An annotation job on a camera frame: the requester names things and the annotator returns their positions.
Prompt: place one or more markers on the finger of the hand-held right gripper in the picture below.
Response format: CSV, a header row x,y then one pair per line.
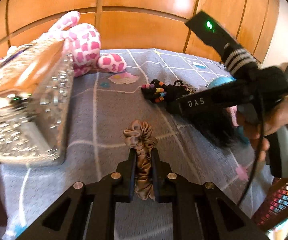
x,y
175,106

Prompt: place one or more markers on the patterned dark clothing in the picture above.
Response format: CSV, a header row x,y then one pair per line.
x,y
278,202

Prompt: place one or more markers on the glittery gold storage box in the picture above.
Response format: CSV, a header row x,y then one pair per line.
x,y
34,120

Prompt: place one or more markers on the grey checked bed sheet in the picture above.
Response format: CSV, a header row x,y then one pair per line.
x,y
96,135

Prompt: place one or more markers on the black striped sock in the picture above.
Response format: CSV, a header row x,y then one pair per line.
x,y
263,80

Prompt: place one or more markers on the blue plush toy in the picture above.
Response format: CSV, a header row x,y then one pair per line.
x,y
218,82

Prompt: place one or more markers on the wooden panel headboard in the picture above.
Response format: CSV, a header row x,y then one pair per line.
x,y
146,30

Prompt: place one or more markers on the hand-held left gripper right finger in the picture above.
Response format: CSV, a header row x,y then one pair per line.
x,y
155,172

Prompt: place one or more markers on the person's right hand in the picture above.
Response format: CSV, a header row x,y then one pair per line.
x,y
283,115

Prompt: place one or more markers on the pink spotted giraffe plush toy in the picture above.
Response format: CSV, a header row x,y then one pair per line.
x,y
86,42

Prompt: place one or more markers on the brown satin scrunchie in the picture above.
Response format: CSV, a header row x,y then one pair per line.
x,y
144,160

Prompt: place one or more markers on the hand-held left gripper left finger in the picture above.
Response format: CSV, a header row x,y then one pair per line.
x,y
133,172

